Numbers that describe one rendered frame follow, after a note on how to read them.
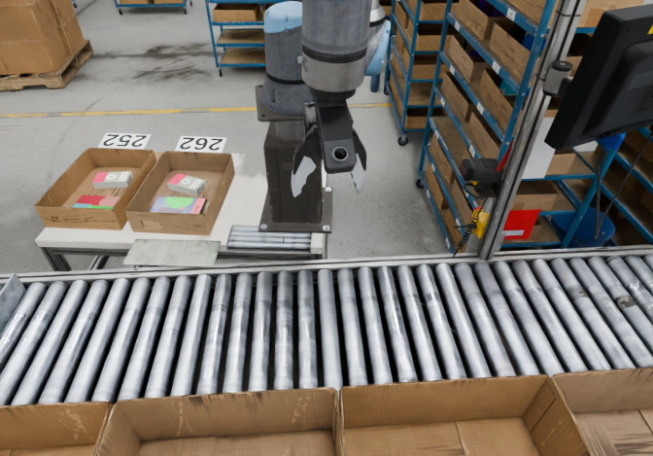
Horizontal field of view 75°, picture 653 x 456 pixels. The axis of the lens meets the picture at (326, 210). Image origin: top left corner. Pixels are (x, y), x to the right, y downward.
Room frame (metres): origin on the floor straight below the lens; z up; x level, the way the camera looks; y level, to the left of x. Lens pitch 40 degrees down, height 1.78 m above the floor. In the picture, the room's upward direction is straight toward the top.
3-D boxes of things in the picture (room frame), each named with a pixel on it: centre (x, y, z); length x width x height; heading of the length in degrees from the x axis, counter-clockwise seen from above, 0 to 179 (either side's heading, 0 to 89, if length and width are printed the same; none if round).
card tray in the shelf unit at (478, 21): (2.13, -0.83, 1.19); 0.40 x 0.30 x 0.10; 3
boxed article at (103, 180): (1.38, 0.86, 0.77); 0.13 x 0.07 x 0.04; 94
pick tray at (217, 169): (1.28, 0.54, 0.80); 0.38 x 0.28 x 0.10; 176
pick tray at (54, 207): (1.31, 0.86, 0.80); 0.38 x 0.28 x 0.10; 176
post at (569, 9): (0.99, -0.53, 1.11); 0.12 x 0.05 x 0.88; 94
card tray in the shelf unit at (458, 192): (1.67, -0.85, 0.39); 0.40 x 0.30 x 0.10; 4
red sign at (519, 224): (1.02, -0.60, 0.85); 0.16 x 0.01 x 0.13; 94
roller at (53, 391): (0.64, 0.70, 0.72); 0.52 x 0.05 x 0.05; 4
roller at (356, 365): (0.69, -0.07, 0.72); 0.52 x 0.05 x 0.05; 4
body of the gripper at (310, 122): (0.61, 0.00, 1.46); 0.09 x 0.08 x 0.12; 9
